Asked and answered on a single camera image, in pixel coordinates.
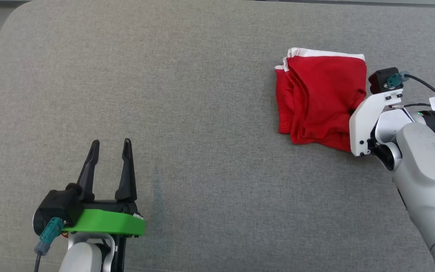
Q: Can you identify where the right camera cable teal plug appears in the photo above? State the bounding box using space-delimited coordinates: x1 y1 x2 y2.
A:
387 71 435 121

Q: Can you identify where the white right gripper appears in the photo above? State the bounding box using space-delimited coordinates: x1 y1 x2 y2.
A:
349 89 405 157

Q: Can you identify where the left camera cable teal plug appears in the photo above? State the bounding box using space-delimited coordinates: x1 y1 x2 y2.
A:
34 217 66 272

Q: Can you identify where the camera cable teal plug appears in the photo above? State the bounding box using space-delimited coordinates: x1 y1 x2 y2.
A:
34 217 66 272
387 71 435 121

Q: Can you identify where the red garment with white band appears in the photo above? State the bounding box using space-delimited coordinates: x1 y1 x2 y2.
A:
274 47 368 152

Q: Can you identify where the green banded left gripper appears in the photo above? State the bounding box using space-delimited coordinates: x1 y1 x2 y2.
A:
62 138 145 238

